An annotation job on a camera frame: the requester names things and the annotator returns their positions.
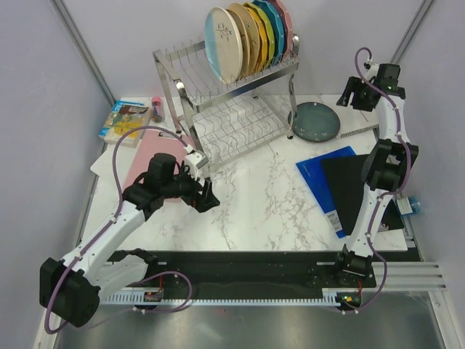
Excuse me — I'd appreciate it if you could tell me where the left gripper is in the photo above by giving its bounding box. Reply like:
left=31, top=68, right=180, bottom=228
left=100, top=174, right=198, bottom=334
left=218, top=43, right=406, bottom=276
left=161, top=162, right=219, bottom=213

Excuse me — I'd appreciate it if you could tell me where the dark blue-grey plate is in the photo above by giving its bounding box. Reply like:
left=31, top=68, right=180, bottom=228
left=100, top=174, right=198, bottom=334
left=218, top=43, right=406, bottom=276
left=292, top=102, right=341, bottom=143

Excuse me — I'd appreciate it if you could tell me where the beige bird plate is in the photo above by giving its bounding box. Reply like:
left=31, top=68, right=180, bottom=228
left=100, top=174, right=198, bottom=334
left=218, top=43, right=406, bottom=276
left=227, top=7, right=250, bottom=79
left=229, top=2, right=259, bottom=76

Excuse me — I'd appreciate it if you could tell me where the cream and blue plate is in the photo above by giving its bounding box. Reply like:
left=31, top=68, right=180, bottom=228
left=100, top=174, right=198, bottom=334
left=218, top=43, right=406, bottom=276
left=203, top=7, right=243, bottom=84

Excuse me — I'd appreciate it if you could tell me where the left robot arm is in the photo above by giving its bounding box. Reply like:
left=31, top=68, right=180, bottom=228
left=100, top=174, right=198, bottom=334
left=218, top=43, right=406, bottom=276
left=39, top=151, right=219, bottom=327

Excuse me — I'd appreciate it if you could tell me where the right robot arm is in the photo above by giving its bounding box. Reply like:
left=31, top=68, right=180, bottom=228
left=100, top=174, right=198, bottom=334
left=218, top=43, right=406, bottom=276
left=332, top=60, right=419, bottom=286

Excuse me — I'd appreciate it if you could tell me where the steel two-tier dish rack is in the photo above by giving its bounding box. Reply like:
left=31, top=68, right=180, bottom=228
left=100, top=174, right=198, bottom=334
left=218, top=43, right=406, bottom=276
left=153, top=35, right=299, bottom=172

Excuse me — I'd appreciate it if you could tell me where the white spiral notebook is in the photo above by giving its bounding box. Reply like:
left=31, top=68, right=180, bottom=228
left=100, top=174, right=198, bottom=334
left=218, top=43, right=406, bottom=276
left=336, top=108, right=379, bottom=138

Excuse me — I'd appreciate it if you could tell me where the pink clipboard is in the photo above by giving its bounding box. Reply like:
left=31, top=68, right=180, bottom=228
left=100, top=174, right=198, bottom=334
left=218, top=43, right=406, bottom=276
left=122, top=129, right=187, bottom=190

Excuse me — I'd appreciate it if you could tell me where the teal dotted plate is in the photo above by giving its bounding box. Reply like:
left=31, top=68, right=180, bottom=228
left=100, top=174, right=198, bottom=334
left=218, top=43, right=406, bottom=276
left=258, top=1, right=286, bottom=65

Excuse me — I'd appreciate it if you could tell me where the black clipboard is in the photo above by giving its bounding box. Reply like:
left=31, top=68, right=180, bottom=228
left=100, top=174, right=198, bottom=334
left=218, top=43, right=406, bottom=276
left=320, top=153, right=406, bottom=237

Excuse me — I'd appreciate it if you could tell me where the yellow dotted plate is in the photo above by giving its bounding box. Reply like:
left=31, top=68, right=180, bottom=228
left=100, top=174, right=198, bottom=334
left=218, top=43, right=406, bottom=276
left=243, top=2, right=268, bottom=73

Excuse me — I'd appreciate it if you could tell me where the blue folder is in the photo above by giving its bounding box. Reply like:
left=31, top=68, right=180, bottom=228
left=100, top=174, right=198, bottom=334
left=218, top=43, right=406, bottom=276
left=296, top=146, right=355, bottom=238

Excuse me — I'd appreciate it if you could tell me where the pink dotted plate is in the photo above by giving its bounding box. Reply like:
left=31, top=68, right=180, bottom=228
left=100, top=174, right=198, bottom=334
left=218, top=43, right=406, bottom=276
left=274, top=0, right=294, bottom=57

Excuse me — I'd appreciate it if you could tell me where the pink capped tube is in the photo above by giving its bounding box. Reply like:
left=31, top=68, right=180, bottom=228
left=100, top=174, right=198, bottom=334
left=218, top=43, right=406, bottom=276
left=151, top=97, right=164, bottom=123

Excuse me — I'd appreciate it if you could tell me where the green scalloped plate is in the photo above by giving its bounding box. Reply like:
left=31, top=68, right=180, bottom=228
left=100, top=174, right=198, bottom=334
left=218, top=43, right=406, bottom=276
left=252, top=1, right=276, bottom=68

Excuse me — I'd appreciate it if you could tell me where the white paper sheet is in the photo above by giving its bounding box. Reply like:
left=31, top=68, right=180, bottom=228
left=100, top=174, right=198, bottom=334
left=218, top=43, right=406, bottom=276
left=90, top=145, right=137, bottom=182

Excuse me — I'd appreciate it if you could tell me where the illustrated book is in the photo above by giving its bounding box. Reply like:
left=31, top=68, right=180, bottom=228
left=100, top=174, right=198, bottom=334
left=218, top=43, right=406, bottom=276
left=99, top=100, right=150, bottom=144

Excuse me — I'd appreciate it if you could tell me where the blue clip object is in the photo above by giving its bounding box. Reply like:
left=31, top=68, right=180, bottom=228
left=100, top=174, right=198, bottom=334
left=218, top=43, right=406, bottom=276
left=396, top=196, right=422, bottom=216

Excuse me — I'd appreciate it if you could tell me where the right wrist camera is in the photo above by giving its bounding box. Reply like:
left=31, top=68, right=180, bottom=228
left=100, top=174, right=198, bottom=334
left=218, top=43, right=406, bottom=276
left=363, top=60, right=379, bottom=79

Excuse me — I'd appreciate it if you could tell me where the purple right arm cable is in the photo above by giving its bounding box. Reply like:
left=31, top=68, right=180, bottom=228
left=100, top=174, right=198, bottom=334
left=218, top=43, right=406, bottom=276
left=339, top=47, right=413, bottom=314

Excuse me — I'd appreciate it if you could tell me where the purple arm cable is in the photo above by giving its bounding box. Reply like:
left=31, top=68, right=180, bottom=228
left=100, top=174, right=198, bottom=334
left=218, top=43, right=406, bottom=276
left=43, top=125, right=193, bottom=334
left=339, top=47, right=413, bottom=314

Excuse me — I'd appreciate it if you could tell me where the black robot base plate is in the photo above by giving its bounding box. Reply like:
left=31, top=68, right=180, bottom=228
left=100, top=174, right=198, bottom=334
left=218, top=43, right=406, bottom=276
left=139, top=251, right=425, bottom=299

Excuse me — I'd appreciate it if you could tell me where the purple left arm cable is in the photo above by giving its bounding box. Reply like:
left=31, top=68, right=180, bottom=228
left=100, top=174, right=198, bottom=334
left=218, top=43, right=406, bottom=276
left=43, top=125, right=193, bottom=334

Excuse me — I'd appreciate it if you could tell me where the white cable duct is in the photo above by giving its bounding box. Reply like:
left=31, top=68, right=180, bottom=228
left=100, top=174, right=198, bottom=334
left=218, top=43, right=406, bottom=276
left=100, top=288, right=362, bottom=307

